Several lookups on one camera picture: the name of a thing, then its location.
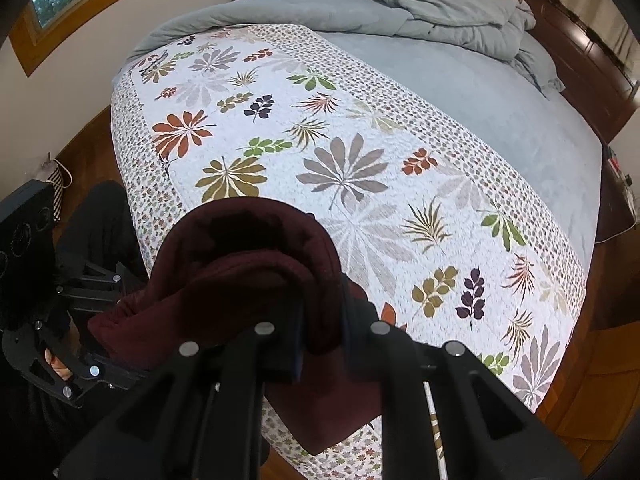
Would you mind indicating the person's left hand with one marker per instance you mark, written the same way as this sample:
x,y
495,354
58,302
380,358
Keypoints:
x,y
62,372

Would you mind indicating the dark wooden nightstand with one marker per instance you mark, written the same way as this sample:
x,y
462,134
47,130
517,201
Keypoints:
x,y
620,195

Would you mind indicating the grey-blue duvet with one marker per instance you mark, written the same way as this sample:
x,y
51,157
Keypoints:
x,y
400,5

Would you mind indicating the floral quilted bedspread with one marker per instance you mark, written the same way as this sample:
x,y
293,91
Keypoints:
x,y
350,135

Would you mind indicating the dark wooden headboard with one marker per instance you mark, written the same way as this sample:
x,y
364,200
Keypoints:
x,y
575,25

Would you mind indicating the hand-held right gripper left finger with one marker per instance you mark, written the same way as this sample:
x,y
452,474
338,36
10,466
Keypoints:
x,y
280,355

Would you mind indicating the person's left leg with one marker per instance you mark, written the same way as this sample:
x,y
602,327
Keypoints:
x,y
100,225

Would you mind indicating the maroon pants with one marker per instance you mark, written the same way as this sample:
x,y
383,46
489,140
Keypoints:
x,y
240,270

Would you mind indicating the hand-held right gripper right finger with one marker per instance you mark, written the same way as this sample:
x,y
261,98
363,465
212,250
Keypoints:
x,y
360,355

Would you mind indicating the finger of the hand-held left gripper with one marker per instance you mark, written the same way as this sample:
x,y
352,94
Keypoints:
x,y
30,360
95,280

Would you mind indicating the grey-blue bed sheet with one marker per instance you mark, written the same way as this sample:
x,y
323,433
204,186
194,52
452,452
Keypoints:
x,y
500,110

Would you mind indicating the beige curtain behind headboard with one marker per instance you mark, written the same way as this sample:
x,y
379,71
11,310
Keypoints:
x,y
600,10

